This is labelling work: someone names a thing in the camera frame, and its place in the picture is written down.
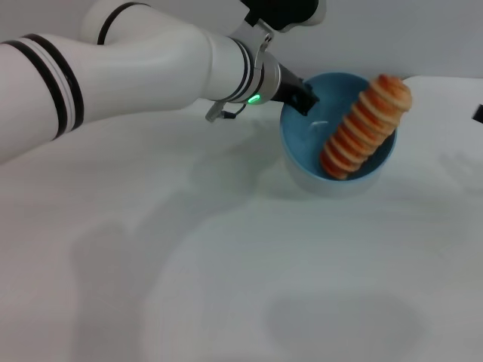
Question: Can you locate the blue bowl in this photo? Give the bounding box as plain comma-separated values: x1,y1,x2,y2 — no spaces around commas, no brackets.
278,72,398,198

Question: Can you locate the left wrist cable with connector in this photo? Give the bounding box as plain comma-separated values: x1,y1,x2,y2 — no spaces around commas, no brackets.
205,101,247,123

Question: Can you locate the orange striped bread loaf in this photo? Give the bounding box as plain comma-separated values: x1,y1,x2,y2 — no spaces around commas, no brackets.
319,73,414,182

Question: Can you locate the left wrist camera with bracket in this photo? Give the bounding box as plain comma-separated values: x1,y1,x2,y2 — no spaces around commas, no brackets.
232,0,328,58

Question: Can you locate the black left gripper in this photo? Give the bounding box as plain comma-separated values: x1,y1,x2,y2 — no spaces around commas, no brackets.
270,63,321,117

